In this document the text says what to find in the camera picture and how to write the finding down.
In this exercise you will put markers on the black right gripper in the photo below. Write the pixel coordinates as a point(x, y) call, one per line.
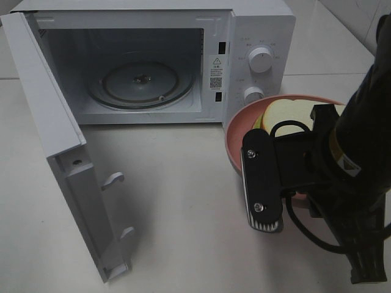
point(353, 153)

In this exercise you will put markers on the white bread sandwich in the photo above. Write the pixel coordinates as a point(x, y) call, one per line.
point(284, 110)

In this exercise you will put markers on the pink round plate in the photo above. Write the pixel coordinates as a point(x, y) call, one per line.
point(243, 121)

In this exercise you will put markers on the white microwave door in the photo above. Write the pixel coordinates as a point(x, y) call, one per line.
point(65, 148)

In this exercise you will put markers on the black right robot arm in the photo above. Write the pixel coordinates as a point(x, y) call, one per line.
point(375, 88)

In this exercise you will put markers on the upper white power knob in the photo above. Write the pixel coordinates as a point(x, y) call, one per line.
point(260, 59)

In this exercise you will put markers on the warning label sticker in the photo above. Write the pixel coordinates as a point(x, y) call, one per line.
point(216, 71)

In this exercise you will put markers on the white microwave oven body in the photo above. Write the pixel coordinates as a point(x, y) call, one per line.
point(79, 38)

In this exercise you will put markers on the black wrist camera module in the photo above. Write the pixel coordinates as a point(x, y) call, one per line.
point(272, 168)

